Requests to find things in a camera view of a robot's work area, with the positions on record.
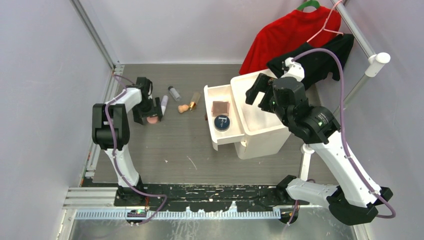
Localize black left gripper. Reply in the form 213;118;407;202
132;97;162;125

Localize white top drawer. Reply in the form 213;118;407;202
203;84;245;151

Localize red shirt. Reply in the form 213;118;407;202
239;6;342;75

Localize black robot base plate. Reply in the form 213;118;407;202
114;184;295;213

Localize green hanger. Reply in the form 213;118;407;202
297;0;321;11

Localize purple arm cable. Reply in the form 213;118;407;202
104;74;168;227
284;48;397;229

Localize dark blue round jar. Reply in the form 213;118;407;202
213;115;231;132

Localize metal clothes rack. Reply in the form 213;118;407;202
299;0;392;180

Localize aluminium frame rail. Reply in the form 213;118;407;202
62;0;125;240

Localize clear vial black cap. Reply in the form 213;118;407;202
168;85;182;102

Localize black shirt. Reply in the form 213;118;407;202
266;33;355;90

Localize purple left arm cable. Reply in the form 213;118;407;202
104;74;168;227

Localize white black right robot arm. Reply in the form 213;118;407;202
245;73;393;226

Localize pink hanger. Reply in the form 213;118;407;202
306;0;344;43

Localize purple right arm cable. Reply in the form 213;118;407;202
284;48;397;229

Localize white purple tube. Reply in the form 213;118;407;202
160;95;169;116

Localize brown square compact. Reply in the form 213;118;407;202
211;101;230;117

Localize white drawer cabinet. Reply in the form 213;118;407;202
230;69;291;160

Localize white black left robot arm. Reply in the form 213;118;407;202
91;77;163;207

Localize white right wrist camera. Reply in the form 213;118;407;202
282;57;305;82

